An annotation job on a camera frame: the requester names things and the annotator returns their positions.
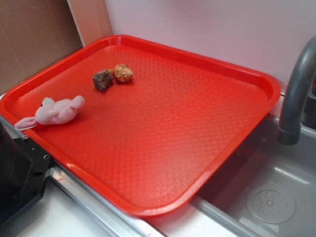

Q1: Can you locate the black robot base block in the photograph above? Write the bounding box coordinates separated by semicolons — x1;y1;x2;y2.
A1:
0;125;53;227

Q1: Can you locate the red plastic tray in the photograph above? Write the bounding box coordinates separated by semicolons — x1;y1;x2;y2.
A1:
0;36;280;217

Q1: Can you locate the brown rock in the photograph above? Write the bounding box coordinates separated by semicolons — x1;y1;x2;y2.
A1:
92;70;114;92

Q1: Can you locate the pink plush toy animal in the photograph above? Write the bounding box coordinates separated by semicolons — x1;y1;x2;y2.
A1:
14;96;85;131

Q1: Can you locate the grey plastic sink basin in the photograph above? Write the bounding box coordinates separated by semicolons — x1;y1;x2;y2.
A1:
148;92;316;237

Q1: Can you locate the grey curved faucet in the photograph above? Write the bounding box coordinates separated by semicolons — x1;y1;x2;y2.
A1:
277;37;316;145

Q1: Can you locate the brown cardboard panel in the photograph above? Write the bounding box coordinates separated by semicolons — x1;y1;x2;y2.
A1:
0;0;82;94

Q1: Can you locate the silver metal rail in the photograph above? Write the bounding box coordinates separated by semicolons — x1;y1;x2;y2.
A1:
0;116;162;237

